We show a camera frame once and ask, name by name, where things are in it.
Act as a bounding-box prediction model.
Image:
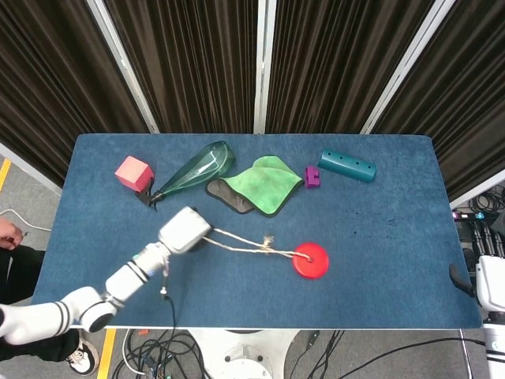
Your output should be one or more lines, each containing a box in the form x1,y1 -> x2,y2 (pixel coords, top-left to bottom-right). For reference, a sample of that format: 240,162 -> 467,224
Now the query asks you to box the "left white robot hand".
157,206 -> 217,255

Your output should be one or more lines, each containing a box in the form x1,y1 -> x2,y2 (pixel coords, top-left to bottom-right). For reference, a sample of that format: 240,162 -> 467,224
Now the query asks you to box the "green and gray cloth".
205,155 -> 305,218

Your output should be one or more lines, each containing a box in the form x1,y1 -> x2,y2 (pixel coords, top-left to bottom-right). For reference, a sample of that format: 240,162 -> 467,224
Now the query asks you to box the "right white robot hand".
449,254 -> 505,313

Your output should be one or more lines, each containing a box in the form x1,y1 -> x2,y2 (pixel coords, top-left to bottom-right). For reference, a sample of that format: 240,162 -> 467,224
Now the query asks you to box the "pink foam cube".
114,155 -> 154,192

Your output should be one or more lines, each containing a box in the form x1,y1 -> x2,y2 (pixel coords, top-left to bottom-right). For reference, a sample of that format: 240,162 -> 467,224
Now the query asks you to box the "black cable bundle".
112,328 -> 486,379

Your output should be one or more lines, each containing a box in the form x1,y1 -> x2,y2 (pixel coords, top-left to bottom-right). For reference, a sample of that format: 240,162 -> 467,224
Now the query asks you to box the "person's black trouser leg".
0,243 -> 80,362

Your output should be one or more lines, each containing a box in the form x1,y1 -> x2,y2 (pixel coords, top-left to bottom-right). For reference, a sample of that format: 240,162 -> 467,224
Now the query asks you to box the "white floor cable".
0,208 -> 53,232

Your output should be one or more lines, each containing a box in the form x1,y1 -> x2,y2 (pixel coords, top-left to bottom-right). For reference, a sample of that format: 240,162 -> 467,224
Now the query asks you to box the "purple plastic block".
304,165 -> 322,190

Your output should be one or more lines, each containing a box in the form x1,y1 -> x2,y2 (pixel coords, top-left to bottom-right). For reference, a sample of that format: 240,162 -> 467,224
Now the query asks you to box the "person's bare hand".
0,217 -> 25,250

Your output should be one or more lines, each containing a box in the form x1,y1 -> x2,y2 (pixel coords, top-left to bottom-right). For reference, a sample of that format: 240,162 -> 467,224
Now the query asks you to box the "white partition frame post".
85,0 -> 160,134
252,0 -> 276,134
359,0 -> 449,135

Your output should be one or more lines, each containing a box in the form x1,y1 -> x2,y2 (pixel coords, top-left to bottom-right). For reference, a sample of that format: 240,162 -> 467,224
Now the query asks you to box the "green transparent spray bottle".
135,140 -> 237,211

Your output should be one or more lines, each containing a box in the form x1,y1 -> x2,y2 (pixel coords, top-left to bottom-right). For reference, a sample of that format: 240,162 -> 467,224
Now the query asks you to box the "black power strip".
451,210 -> 489,223

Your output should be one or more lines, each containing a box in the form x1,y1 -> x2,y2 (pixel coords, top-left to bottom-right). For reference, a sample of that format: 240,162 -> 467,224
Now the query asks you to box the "black and white sneaker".
65,330 -> 99,376

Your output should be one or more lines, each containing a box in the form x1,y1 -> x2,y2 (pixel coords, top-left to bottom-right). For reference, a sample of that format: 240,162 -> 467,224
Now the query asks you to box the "dark brown curtain panel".
105,0 -> 261,134
266,0 -> 436,134
372,0 -> 505,201
0,0 -> 151,189

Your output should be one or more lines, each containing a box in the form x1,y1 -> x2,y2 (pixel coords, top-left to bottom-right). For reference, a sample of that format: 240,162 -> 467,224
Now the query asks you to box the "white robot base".
188,328 -> 309,379

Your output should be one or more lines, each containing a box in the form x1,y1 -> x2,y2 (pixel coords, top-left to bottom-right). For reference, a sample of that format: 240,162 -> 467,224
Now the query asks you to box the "teal curved holder with holes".
317,148 -> 377,184

